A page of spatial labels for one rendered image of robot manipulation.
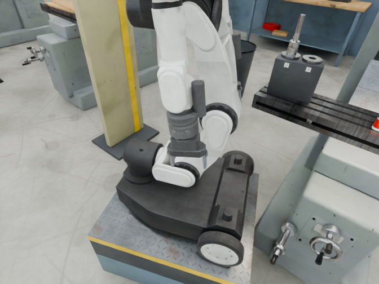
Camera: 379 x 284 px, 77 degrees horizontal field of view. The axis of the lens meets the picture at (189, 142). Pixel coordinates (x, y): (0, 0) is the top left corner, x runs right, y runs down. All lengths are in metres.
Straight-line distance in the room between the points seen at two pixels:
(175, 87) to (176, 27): 0.13
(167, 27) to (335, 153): 0.91
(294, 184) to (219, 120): 1.17
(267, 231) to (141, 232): 0.74
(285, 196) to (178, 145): 1.20
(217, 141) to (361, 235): 0.68
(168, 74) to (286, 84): 0.85
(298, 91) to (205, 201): 0.72
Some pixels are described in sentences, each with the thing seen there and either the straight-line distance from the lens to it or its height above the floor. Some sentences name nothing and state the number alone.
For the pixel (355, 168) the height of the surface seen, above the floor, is 0.81.
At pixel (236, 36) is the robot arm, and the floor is 1.23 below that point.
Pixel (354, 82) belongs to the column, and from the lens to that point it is 1.70.
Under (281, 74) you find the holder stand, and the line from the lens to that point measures 1.31.
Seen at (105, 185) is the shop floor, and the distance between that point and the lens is 2.04.
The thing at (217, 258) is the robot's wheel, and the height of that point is 0.44.
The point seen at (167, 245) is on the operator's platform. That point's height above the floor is 0.40.
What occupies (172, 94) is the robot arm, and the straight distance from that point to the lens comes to 0.59.
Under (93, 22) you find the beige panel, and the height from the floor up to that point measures 1.08.
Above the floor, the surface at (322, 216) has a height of 0.64.
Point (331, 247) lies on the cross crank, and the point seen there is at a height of 0.66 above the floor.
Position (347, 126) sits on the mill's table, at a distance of 1.27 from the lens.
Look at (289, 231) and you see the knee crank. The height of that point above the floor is 0.49.
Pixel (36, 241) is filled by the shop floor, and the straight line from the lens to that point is 1.92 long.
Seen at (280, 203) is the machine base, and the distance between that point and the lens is 1.74.
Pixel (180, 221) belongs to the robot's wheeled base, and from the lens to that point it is 1.11.
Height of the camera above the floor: 1.50
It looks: 40 degrees down
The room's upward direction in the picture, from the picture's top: 3 degrees clockwise
